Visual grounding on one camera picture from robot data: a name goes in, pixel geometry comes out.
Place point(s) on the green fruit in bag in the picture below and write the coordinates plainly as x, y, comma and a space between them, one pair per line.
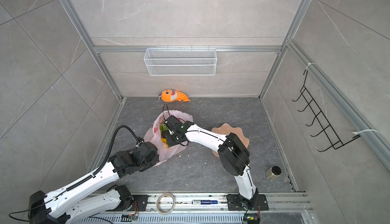
163, 128

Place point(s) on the banana in bag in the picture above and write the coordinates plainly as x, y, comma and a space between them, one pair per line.
164, 141

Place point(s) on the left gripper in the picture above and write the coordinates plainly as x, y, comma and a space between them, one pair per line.
156, 158

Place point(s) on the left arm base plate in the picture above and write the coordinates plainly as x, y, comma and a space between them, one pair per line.
134, 202

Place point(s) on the small metal can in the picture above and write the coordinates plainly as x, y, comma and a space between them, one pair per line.
273, 173

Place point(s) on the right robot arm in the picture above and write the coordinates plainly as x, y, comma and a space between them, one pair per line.
233, 154

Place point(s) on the black wire hook rack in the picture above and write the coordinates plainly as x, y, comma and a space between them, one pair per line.
319, 117

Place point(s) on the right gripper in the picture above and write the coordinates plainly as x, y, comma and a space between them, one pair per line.
169, 137

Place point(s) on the blue marker pen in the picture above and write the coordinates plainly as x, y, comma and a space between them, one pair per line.
204, 202

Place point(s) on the pink plastic bag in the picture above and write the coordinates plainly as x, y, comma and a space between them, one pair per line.
154, 136

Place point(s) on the white wire mesh basket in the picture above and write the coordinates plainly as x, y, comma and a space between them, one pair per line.
181, 61

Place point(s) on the pink shell-shaped plate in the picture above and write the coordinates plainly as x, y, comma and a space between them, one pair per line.
226, 129

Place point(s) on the orange fish plush toy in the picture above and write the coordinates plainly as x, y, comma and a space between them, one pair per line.
171, 95

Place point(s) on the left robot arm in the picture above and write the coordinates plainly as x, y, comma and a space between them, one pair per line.
72, 202

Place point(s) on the roll of clear tape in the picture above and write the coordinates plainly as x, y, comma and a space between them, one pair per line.
165, 204

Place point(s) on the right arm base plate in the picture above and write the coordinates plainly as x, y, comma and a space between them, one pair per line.
238, 203

